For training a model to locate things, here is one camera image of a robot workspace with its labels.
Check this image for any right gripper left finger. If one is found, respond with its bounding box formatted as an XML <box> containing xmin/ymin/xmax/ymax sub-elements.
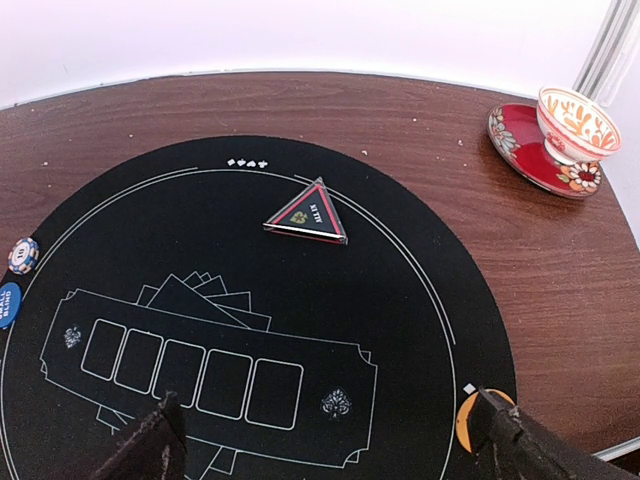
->
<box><xmin>88</xmin><ymin>391</ymin><xmax>188</xmax><ymax>479</ymax></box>

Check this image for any blue small blind button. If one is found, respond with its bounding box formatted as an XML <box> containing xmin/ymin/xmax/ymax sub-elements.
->
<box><xmin>0</xmin><ymin>282</ymin><xmax>22</xmax><ymax>330</ymax></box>

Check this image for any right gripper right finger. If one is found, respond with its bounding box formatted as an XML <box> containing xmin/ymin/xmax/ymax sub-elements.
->
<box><xmin>469</xmin><ymin>389</ymin><xmax>639</xmax><ymax>479</ymax></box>

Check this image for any red floral saucer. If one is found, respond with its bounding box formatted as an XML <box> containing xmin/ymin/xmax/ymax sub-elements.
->
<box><xmin>487</xmin><ymin>103</ymin><xmax>603</xmax><ymax>199</ymax></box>

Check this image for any round black poker mat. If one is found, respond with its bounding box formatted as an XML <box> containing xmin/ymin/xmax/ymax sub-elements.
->
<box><xmin>1</xmin><ymin>137</ymin><xmax>516</xmax><ymax>479</ymax></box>

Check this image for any orange big blind button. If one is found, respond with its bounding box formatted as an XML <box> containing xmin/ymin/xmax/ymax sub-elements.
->
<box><xmin>455</xmin><ymin>389</ymin><xmax>515</xmax><ymax>453</ymax></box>

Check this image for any red white patterned tea bowl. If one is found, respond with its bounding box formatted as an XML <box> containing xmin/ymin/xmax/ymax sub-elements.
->
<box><xmin>536</xmin><ymin>87</ymin><xmax>622</xmax><ymax>166</ymax></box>

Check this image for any right aluminium frame post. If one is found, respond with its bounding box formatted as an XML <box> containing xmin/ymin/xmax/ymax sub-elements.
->
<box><xmin>573</xmin><ymin>0</ymin><xmax>639</xmax><ymax>107</ymax></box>

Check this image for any red black triangular all-in marker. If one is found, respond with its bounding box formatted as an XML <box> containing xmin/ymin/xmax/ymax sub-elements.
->
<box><xmin>262</xmin><ymin>177</ymin><xmax>348</xmax><ymax>245</ymax></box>

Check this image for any single white blue poker chip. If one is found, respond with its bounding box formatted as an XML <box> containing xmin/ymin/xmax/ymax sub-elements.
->
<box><xmin>8</xmin><ymin>237</ymin><xmax>40</xmax><ymax>275</ymax></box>

